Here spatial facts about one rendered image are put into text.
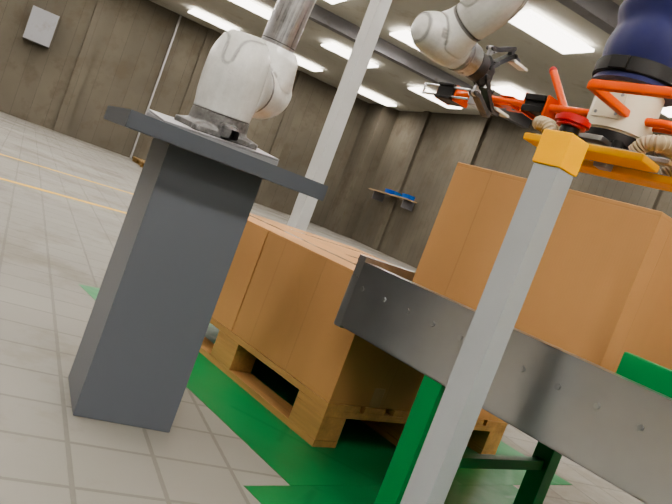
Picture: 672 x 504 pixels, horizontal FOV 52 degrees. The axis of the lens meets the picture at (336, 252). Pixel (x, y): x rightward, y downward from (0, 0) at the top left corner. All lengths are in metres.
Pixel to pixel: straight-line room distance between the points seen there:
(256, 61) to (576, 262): 0.92
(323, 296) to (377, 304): 0.42
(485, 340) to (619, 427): 0.30
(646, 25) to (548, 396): 0.97
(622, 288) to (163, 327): 1.10
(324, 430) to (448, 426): 0.81
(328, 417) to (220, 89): 1.03
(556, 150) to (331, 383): 1.07
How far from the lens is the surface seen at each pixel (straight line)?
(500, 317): 1.38
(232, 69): 1.79
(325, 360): 2.17
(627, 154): 1.79
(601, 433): 1.46
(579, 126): 1.43
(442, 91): 2.32
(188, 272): 1.77
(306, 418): 2.20
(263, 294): 2.46
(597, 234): 1.69
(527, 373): 1.55
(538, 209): 1.39
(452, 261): 1.89
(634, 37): 1.96
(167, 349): 1.82
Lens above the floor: 0.71
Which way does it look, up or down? 4 degrees down
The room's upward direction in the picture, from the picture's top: 21 degrees clockwise
